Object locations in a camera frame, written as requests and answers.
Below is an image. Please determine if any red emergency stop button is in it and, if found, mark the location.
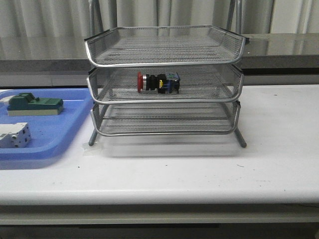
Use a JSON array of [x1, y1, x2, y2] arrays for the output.
[[137, 72, 180, 94]]

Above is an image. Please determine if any blue plastic tray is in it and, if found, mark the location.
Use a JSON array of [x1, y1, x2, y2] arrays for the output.
[[0, 88, 93, 169]]

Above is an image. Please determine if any green terminal block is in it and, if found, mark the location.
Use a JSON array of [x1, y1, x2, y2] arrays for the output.
[[7, 93, 64, 116]]

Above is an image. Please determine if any grey stone counter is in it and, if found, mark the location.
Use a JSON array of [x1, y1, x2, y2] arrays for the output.
[[0, 33, 319, 89]]

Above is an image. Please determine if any white circuit breaker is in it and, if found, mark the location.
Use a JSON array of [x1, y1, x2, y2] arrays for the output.
[[0, 122, 31, 148]]

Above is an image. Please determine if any grey pleated curtain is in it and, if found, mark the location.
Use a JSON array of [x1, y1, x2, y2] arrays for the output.
[[0, 0, 319, 37]]

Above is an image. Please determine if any grey metal rack frame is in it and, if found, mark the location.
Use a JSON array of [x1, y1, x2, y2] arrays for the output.
[[89, 0, 247, 147]]

